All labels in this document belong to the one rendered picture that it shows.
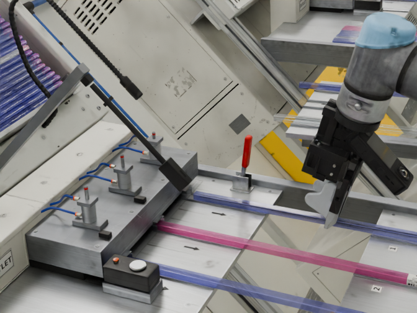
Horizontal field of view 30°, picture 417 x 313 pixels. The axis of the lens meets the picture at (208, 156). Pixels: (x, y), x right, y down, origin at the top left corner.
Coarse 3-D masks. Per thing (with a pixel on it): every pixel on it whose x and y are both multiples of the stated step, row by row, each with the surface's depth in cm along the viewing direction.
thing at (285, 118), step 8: (280, 120) 147; (288, 120) 147; (296, 120) 146; (304, 120) 146; (312, 120) 145; (320, 120) 145; (384, 128) 141; (392, 128) 141; (400, 128) 141; (408, 128) 141; (416, 128) 141
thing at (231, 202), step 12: (228, 204) 134; (240, 204) 133; (252, 204) 133; (264, 204) 133; (288, 216) 130; (300, 216) 129; (312, 216) 129; (348, 228) 127; (360, 228) 126; (372, 228) 125; (384, 228) 125; (396, 228) 125; (408, 240) 123
